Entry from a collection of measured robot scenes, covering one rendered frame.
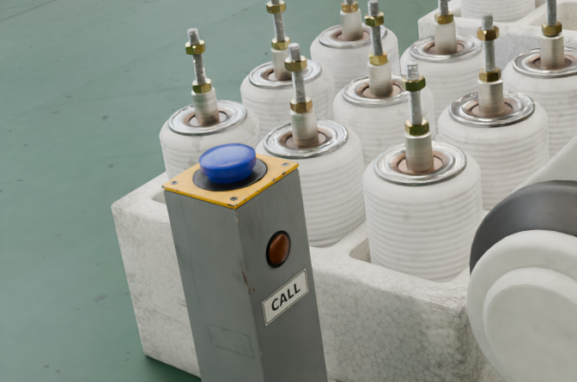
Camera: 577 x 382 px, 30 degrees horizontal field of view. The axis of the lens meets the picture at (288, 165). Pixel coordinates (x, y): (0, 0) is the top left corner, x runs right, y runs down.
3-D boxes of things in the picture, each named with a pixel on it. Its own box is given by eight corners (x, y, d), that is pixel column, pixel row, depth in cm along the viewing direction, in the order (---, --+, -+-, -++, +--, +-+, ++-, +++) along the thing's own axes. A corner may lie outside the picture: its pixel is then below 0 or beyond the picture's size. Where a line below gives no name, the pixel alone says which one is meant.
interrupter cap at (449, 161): (471, 147, 90) (471, 140, 89) (461, 190, 83) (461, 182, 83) (382, 148, 92) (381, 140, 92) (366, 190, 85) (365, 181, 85)
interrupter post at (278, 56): (269, 78, 110) (264, 48, 109) (288, 71, 111) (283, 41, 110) (283, 83, 108) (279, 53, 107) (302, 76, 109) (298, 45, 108)
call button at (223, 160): (270, 172, 76) (266, 147, 75) (233, 197, 73) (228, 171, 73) (228, 162, 79) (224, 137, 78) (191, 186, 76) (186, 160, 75)
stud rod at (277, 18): (276, 62, 109) (267, -10, 106) (286, 59, 110) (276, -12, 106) (281, 64, 108) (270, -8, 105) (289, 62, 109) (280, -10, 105)
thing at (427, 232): (495, 318, 98) (485, 139, 90) (484, 384, 90) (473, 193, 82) (391, 314, 101) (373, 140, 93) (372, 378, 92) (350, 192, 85)
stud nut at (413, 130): (430, 126, 87) (430, 117, 86) (428, 136, 85) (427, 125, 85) (406, 127, 87) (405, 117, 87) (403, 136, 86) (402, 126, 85)
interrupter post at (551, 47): (544, 61, 105) (543, 28, 103) (568, 63, 104) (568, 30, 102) (536, 69, 103) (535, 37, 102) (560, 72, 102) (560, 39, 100)
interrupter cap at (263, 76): (234, 81, 111) (233, 75, 110) (292, 58, 114) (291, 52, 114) (278, 98, 105) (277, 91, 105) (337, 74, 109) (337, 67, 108)
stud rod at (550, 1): (552, 50, 102) (550, -28, 99) (544, 48, 103) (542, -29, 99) (559, 47, 102) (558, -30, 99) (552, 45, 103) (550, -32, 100)
